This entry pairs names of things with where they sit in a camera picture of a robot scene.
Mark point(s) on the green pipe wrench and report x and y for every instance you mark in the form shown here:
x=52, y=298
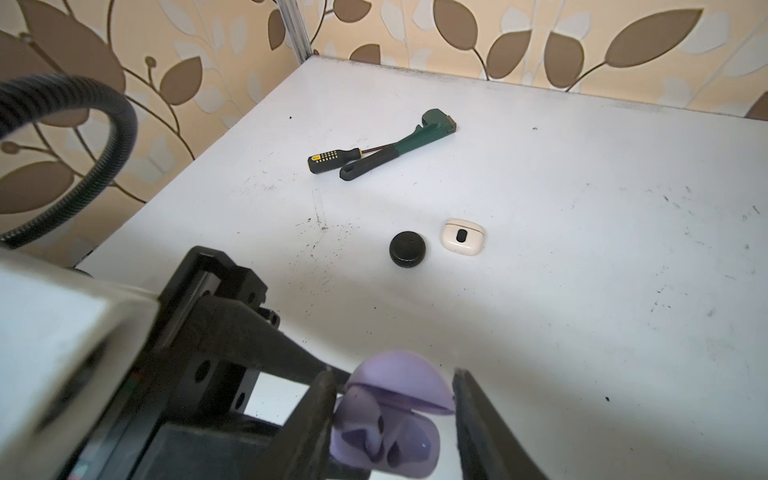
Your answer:
x=435, y=125

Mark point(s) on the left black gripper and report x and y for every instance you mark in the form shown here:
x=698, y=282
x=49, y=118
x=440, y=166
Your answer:
x=180, y=413

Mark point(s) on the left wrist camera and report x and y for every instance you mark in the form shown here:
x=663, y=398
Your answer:
x=67, y=342

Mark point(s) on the purple round charging case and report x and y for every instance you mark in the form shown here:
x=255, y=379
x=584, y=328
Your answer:
x=382, y=420

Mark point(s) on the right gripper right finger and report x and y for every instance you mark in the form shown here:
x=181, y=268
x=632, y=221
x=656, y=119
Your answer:
x=487, y=447

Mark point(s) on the black yellow screwdriver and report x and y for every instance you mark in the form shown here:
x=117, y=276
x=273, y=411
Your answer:
x=335, y=159

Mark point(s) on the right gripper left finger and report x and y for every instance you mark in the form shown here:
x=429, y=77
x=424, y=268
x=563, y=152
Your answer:
x=300, y=449

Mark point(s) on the cream earbud charging case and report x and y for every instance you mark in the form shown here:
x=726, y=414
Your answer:
x=463, y=237

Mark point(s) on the black round charging case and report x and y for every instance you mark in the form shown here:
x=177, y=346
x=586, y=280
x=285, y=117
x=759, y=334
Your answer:
x=407, y=249

